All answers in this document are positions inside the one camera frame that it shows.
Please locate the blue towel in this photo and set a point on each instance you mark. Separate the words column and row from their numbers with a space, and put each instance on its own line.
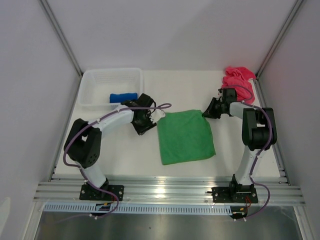
column 122, row 97

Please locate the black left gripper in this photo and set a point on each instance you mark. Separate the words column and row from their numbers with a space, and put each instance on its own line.
column 141, row 130

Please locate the white plastic basket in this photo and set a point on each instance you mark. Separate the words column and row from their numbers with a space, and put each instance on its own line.
column 97, row 85

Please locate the aluminium frame post right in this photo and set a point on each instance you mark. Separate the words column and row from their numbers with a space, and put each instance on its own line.
column 280, row 36

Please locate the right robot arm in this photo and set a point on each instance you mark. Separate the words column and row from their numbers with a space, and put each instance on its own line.
column 258, row 134

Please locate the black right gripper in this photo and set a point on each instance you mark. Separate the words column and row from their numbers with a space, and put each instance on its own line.
column 209, row 112

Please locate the aluminium frame rail right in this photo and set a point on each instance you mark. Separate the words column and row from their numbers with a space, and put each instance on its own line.
column 271, row 124

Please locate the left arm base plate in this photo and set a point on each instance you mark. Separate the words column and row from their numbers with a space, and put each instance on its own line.
column 89, row 193

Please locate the green towel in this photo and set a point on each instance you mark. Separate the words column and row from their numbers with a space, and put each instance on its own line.
column 185, row 136

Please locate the pink towel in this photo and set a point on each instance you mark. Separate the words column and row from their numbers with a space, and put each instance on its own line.
column 239, row 79

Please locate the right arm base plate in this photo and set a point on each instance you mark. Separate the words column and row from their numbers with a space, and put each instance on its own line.
column 246, row 194

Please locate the aluminium front rail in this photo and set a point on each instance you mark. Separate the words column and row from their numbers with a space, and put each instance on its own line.
column 168, row 190

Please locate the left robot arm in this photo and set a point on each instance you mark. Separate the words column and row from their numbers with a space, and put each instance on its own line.
column 83, row 144

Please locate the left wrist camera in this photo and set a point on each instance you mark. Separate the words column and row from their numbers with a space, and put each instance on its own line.
column 157, row 115

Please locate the aluminium frame post left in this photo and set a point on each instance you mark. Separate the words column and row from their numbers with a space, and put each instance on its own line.
column 57, row 29

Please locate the slotted cable duct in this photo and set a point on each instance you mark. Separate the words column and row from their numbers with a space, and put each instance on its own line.
column 132, row 208

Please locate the aluminium frame post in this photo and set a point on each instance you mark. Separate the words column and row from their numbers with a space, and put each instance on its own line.
column 280, row 36
column 57, row 29

